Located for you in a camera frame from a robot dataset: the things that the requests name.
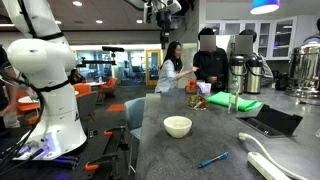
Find white power cable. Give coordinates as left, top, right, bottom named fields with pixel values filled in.
left=238, top=132, right=310, bottom=180

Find grey orange armchair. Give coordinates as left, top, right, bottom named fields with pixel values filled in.
left=73, top=83, right=98, bottom=120

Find green folded cloth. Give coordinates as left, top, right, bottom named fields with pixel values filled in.
left=207, top=92, right=263, bottom=112

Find orange box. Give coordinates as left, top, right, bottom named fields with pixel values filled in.
left=186, top=80, right=197, bottom=93

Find person in grey top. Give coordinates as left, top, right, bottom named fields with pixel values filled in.
left=240, top=29, right=273, bottom=87

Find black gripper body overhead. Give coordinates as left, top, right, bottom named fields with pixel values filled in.
left=143, top=0, right=182, bottom=49

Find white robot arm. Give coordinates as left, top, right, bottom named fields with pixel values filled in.
left=2, top=0, right=87, bottom=161

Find large steel coffee urn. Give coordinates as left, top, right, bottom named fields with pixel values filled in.
left=286, top=43, right=320, bottom=98

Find orange chair far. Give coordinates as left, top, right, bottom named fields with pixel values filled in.
left=98, top=78, right=117, bottom=97

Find clear plastic water bottle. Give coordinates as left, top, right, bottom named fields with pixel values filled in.
left=228, top=76, right=239, bottom=113

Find steel coffee airpot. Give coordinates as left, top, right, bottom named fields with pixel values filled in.
left=245, top=55, right=263, bottom=94
left=228, top=55, right=247, bottom=94

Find left steel coffee airpot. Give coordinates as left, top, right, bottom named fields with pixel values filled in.
left=228, top=55, right=247, bottom=94

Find blue pendant lamp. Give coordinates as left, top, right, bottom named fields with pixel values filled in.
left=250, top=0, right=280, bottom=15

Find person in black hoodie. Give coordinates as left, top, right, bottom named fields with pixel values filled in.
left=193, top=27, right=228, bottom=91

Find blue pen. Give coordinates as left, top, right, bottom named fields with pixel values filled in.
left=198, top=152, right=229, bottom=168

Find seated person in background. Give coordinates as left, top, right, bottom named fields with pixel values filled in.
left=68, top=69, right=86, bottom=84

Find orange seat cushion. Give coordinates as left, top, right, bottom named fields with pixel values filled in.
left=106, top=104, right=125, bottom=112

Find white power strip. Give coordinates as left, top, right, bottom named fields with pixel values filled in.
left=247, top=152, right=291, bottom=180

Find white glass door cabinets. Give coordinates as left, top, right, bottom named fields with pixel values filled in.
left=203, top=14, right=320, bottom=62

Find white ceramic bowl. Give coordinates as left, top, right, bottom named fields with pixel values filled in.
left=163, top=116, right=192, bottom=138

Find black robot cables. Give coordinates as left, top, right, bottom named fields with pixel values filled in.
left=0, top=61, right=46, bottom=174

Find black orange bar clamp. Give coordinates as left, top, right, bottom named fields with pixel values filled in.
left=84, top=126, right=129, bottom=180

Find woman in light shirt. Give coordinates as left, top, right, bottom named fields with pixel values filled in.
left=155, top=41, right=198, bottom=93

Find person at left edge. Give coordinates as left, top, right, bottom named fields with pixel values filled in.
left=0, top=47, right=20, bottom=136

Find right steel coffee airpot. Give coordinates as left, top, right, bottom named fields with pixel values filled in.
left=245, top=55, right=263, bottom=94

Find light blue chair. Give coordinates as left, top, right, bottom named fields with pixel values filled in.
left=124, top=97, right=145, bottom=174

